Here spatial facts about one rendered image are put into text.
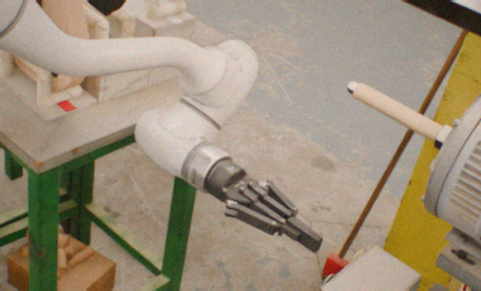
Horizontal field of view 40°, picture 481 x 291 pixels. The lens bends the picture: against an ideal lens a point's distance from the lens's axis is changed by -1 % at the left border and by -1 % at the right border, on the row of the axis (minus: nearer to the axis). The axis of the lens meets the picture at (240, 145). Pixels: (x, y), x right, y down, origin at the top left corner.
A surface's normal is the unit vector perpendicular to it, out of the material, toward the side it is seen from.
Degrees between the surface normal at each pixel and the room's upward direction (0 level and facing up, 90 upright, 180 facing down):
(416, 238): 90
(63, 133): 0
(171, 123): 41
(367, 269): 0
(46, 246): 90
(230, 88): 77
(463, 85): 90
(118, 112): 0
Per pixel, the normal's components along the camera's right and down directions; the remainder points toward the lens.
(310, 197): 0.17, -0.81
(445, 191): -0.68, 0.45
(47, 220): 0.73, 0.48
